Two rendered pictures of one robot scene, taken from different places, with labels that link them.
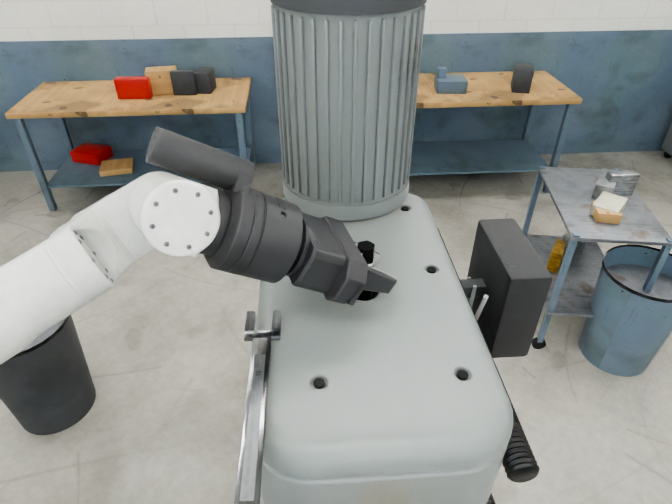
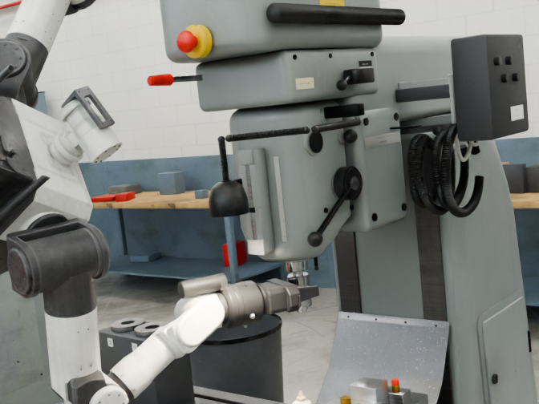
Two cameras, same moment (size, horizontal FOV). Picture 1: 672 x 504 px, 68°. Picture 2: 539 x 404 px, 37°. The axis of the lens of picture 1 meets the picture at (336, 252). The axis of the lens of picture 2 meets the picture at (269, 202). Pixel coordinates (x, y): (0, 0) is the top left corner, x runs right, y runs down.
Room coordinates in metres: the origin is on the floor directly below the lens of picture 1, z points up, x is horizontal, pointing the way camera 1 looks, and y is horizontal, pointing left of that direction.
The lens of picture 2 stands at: (-0.79, -1.14, 1.64)
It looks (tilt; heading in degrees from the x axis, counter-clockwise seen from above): 7 degrees down; 43
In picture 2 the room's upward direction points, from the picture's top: 6 degrees counter-clockwise
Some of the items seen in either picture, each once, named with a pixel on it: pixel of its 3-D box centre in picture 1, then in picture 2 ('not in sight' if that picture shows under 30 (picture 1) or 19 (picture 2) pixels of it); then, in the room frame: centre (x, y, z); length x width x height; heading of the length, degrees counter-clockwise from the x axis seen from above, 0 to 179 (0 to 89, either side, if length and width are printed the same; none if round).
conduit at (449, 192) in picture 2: not in sight; (433, 170); (0.74, -0.21, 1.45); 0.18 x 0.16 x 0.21; 4
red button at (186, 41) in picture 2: not in sight; (188, 42); (0.21, -0.05, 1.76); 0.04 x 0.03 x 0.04; 94
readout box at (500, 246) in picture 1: (505, 286); (493, 86); (0.79, -0.35, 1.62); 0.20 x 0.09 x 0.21; 4
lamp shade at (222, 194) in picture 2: not in sight; (228, 196); (0.22, -0.10, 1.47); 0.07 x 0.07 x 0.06
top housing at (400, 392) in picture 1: (360, 328); (275, 16); (0.48, -0.03, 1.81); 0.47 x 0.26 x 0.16; 4
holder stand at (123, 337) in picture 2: not in sight; (144, 362); (0.42, 0.47, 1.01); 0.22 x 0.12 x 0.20; 90
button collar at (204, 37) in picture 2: not in sight; (196, 41); (0.23, -0.05, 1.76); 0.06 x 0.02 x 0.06; 94
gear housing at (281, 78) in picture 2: not in sight; (290, 78); (0.51, -0.03, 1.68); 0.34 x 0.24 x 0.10; 4
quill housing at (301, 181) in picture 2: not in sight; (289, 180); (0.47, -0.03, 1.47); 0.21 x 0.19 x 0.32; 94
